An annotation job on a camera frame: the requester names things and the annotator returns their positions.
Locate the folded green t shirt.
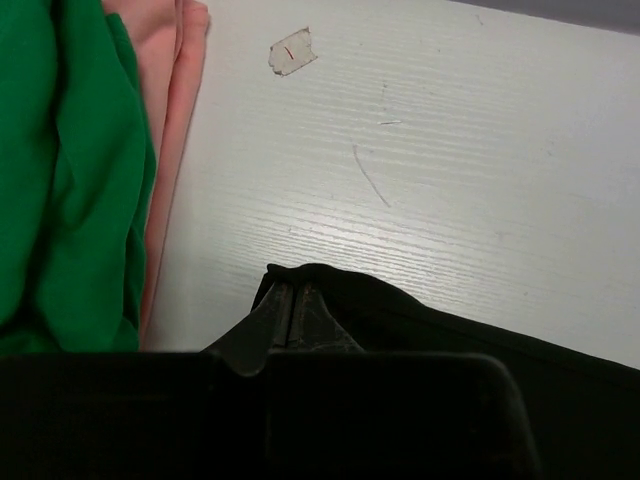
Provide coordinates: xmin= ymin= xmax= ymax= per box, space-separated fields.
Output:
xmin=1 ymin=1 xmax=156 ymax=355

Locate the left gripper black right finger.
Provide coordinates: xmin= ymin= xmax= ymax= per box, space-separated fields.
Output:
xmin=287 ymin=283 xmax=364 ymax=353

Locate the folded salmon pink t shirt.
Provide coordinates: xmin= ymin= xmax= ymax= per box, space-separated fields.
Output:
xmin=102 ymin=1 xmax=210 ymax=339

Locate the small paper sticker on table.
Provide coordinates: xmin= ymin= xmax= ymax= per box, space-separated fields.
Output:
xmin=268 ymin=27 xmax=318 ymax=77

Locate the black t shirt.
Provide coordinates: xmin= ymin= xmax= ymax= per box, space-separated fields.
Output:
xmin=254 ymin=264 xmax=639 ymax=479

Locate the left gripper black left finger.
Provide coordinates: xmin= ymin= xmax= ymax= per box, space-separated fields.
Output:
xmin=204 ymin=283 xmax=295 ymax=376

